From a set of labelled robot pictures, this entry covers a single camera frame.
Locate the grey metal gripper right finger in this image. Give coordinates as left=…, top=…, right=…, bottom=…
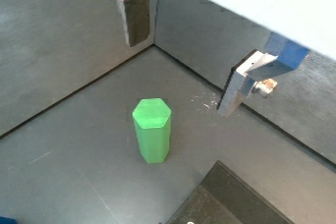
left=217, top=32, right=309, bottom=117

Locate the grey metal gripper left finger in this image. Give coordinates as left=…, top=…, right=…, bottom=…
left=117, top=0, right=149, bottom=47

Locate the green hexagon peg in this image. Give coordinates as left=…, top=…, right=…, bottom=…
left=132, top=98, right=172, bottom=164

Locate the blue peg board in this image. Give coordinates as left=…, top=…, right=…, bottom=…
left=0, top=216, right=18, bottom=224

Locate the black curved holder stand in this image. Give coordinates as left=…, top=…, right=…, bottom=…
left=166, top=161, right=294, bottom=224

